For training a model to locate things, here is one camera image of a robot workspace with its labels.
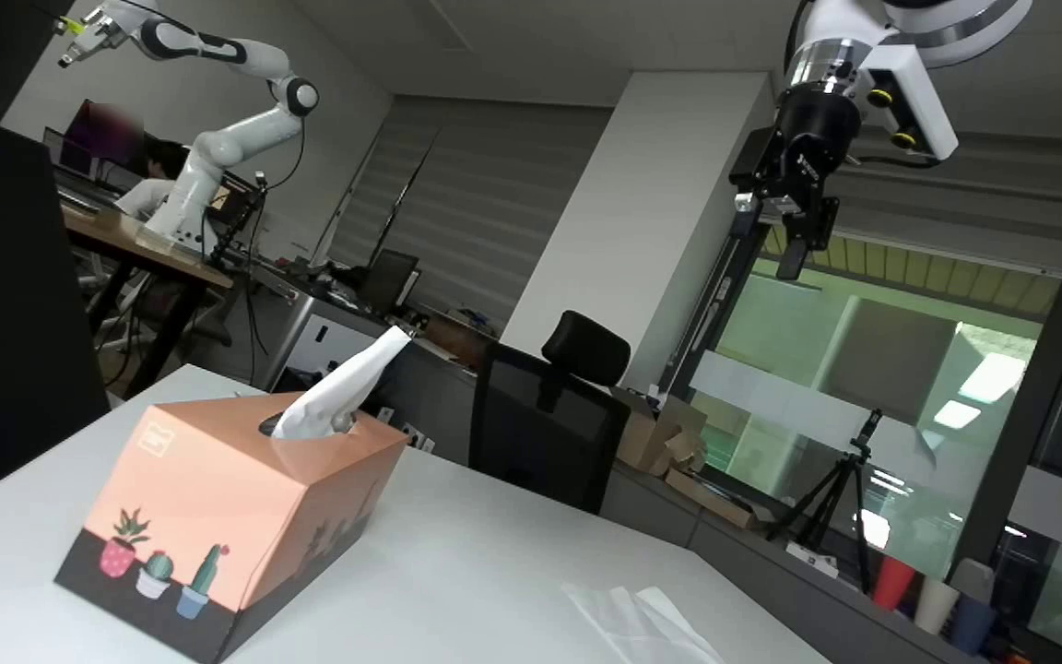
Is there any black divider panel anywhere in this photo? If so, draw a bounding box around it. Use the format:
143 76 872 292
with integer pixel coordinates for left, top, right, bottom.
0 96 106 515

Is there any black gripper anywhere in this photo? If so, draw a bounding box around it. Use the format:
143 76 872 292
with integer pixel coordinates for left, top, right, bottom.
726 83 872 283

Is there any white tissue sheet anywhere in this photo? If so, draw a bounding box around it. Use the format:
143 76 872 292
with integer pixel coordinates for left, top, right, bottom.
271 321 418 447

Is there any open cardboard box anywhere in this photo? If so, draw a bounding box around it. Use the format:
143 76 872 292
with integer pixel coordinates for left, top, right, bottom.
611 394 717 485

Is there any white cup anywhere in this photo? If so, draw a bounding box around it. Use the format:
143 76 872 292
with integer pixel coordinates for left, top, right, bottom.
912 571 964 637

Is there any blue cup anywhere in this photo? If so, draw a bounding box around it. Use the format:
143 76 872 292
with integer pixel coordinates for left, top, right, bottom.
947 593 1002 657

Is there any orange cactus print tissue box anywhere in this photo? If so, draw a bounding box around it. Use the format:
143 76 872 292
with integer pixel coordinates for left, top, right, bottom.
51 390 413 664

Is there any dark computer monitor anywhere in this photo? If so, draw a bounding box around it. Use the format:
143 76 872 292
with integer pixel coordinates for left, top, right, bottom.
59 100 191 191

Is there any black camera tripod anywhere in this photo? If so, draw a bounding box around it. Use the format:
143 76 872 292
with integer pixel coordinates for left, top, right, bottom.
764 406 890 599

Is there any flat cardboard piece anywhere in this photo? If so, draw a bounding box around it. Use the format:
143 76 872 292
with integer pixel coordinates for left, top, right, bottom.
662 466 764 536

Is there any black office chair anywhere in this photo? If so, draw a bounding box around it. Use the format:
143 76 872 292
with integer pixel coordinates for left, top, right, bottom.
470 306 635 515

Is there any wooden background desk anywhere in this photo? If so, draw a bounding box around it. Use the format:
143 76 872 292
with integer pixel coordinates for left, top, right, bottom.
59 201 241 294

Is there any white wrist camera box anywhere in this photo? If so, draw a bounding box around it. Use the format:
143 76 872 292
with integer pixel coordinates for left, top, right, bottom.
862 41 964 166

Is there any red cup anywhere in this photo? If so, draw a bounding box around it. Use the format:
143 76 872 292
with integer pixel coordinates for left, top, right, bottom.
872 554 922 618

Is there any black laptop screen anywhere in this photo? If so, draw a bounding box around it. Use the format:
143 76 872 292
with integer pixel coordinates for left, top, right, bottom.
356 247 424 319

